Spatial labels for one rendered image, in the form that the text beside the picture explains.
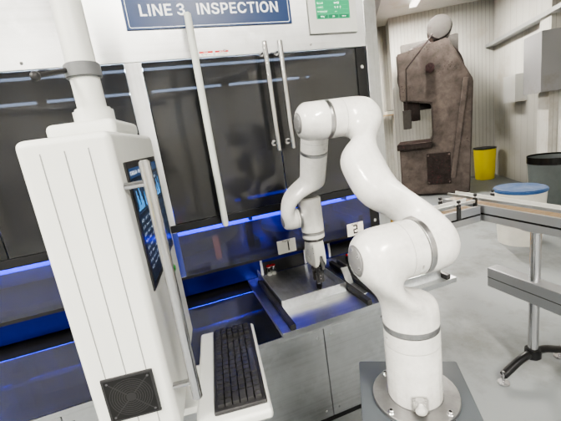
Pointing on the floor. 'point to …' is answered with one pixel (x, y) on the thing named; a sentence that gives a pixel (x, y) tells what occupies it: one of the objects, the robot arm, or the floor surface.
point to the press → (462, 167)
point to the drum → (484, 162)
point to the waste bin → (546, 173)
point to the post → (374, 74)
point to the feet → (527, 360)
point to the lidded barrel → (517, 238)
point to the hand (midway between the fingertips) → (318, 276)
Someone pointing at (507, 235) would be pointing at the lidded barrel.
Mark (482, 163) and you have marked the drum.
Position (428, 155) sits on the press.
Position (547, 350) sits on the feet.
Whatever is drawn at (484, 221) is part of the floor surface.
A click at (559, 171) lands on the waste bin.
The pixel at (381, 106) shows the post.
